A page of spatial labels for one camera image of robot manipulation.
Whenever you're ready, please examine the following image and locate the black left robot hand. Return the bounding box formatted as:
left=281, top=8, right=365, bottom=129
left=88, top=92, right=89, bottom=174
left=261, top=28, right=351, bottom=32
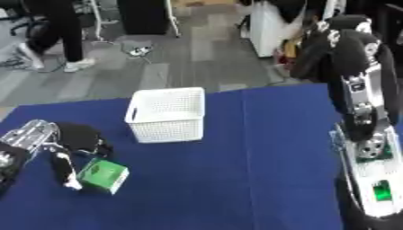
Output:
left=42, top=121, right=115, bottom=191

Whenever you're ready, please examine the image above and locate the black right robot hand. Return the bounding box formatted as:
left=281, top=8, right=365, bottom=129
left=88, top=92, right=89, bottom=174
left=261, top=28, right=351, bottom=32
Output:
left=290, top=13, right=403, bottom=143

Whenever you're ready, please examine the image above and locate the green and white box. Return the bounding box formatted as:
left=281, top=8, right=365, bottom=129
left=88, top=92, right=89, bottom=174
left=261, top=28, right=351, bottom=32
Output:
left=76, top=157, right=131, bottom=196

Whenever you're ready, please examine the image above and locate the white cabinet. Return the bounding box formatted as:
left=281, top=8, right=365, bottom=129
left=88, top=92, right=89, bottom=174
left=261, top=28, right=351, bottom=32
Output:
left=246, top=0, right=308, bottom=58

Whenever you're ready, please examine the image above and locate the white perforated plastic basket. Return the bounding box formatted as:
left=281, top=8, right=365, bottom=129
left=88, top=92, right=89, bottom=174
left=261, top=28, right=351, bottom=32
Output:
left=122, top=86, right=208, bottom=144

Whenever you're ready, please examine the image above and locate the white power strip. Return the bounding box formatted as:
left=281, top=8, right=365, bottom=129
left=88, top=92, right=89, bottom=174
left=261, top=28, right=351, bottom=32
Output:
left=127, top=45, right=155, bottom=58

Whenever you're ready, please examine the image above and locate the person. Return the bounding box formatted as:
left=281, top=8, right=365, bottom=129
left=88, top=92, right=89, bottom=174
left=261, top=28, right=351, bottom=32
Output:
left=13, top=0, right=98, bottom=74

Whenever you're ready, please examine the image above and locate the white metal stand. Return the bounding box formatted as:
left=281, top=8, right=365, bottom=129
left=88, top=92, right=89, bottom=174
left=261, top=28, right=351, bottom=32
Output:
left=83, top=0, right=121, bottom=43

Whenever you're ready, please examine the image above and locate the black cabinet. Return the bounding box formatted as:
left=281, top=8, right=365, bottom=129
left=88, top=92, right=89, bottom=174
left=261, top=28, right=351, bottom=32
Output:
left=114, top=0, right=174, bottom=36

